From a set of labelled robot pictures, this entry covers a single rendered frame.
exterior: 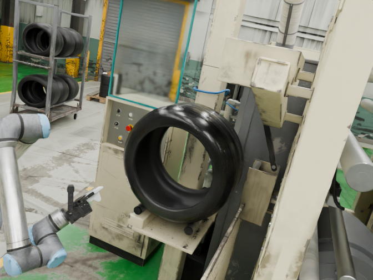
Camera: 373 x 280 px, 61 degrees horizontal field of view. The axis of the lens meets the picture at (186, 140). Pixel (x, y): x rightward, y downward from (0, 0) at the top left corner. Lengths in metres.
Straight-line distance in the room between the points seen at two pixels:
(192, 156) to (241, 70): 0.87
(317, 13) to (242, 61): 10.00
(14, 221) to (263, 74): 1.11
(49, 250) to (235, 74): 1.05
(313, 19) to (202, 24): 3.37
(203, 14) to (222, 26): 9.08
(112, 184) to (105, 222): 0.35
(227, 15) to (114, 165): 1.39
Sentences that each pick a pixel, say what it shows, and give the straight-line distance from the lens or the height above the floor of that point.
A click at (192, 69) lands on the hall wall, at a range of 10.80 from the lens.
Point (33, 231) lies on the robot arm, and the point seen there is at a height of 0.82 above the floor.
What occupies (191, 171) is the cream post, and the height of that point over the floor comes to 1.05.
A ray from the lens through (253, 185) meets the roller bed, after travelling 1.73.
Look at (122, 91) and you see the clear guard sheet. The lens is 2.41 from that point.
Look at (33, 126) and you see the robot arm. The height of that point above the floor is 1.25.
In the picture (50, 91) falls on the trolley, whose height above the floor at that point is 0.69.
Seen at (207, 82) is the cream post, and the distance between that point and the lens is 1.76.
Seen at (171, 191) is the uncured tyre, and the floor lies 0.94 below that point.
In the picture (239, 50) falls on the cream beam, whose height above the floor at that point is 1.75.
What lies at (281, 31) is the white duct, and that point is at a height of 1.94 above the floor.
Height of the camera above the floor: 1.72
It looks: 16 degrees down
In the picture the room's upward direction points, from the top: 12 degrees clockwise
